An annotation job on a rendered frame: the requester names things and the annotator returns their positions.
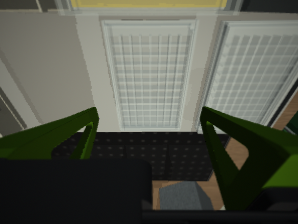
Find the translucent white well plate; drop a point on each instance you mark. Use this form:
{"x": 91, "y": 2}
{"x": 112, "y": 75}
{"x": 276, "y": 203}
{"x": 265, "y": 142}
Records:
{"x": 213, "y": 58}
{"x": 153, "y": 49}

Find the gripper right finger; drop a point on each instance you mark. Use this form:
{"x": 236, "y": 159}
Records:
{"x": 272, "y": 159}

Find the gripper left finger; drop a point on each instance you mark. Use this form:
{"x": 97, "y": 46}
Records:
{"x": 38, "y": 142}

